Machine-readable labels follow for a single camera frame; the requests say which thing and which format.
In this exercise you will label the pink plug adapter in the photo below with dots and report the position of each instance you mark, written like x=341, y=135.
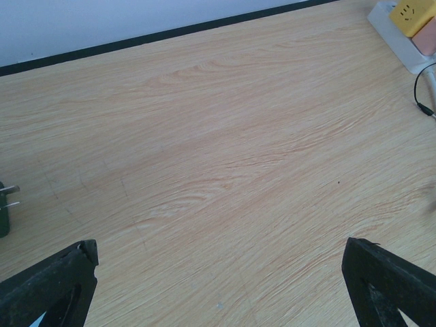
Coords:
x=425, y=39

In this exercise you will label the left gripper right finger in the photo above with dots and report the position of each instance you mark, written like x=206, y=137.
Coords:
x=382, y=286

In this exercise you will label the white power strip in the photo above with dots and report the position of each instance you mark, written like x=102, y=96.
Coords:
x=404, y=49

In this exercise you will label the dark green dragon charger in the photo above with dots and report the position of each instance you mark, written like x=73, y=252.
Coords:
x=4, y=213

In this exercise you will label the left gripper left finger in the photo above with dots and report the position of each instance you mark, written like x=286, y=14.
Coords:
x=56, y=291

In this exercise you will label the yellow cube adapter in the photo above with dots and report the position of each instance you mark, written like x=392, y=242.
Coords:
x=409, y=16

